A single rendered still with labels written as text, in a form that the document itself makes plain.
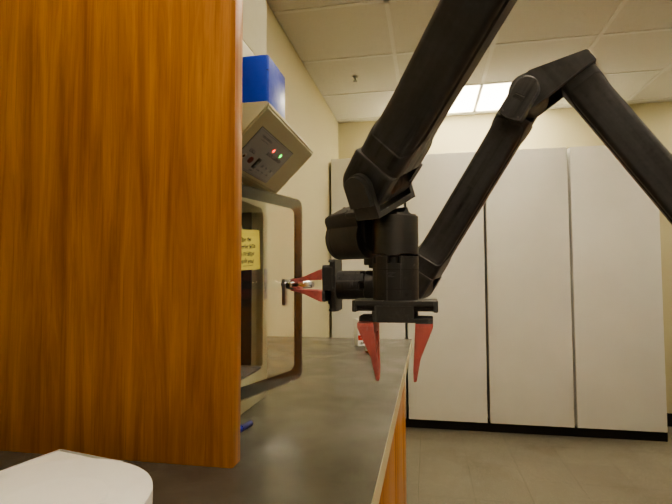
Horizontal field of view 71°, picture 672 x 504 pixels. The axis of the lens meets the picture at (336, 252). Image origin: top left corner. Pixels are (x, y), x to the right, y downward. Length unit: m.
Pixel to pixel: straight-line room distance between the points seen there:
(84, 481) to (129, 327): 0.46
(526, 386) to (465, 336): 0.57
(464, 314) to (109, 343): 3.29
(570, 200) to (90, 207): 3.61
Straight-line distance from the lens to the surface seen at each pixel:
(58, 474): 0.39
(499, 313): 3.90
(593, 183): 4.10
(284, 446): 0.84
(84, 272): 0.85
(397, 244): 0.57
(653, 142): 0.85
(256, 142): 0.88
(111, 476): 0.37
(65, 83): 0.93
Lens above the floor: 1.22
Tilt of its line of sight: 3 degrees up
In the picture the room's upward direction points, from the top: straight up
